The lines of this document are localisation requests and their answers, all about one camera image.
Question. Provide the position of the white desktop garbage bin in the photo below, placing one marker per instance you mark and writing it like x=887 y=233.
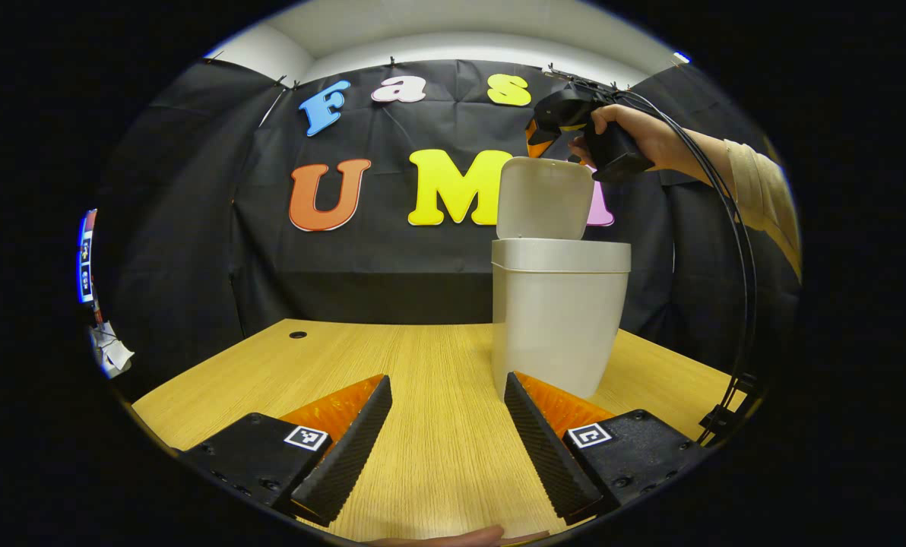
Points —
x=559 y=319

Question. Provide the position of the wooden desktop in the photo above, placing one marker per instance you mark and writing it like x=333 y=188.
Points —
x=438 y=380

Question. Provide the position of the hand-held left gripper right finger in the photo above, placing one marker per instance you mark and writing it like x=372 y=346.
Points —
x=544 y=456

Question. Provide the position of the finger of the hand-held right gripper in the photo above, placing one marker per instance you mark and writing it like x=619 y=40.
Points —
x=536 y=140

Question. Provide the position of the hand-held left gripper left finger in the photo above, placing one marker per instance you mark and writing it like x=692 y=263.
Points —
x=354 y=448

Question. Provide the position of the black backdrop cloth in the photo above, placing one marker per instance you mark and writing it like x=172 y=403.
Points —
x=392 y=281

